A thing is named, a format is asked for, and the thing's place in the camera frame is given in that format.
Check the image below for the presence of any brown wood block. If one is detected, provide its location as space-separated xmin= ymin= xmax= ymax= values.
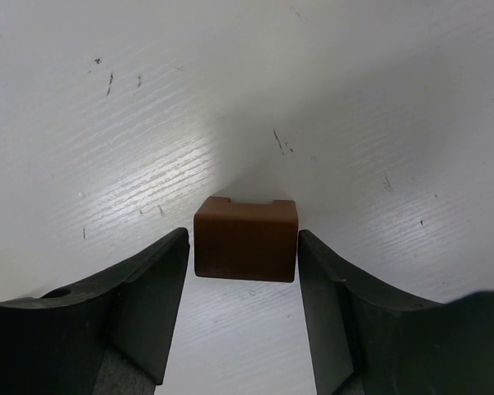
xmin=193 ymin=197 xmax=299 ymax=283

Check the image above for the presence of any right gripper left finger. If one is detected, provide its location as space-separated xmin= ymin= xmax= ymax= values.
xmin=0 ymin=228 xmax=189 ymax=394

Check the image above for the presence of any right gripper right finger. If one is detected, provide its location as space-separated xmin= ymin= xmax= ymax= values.
xmin=298 ymin=230 xmax=494 ymax=394

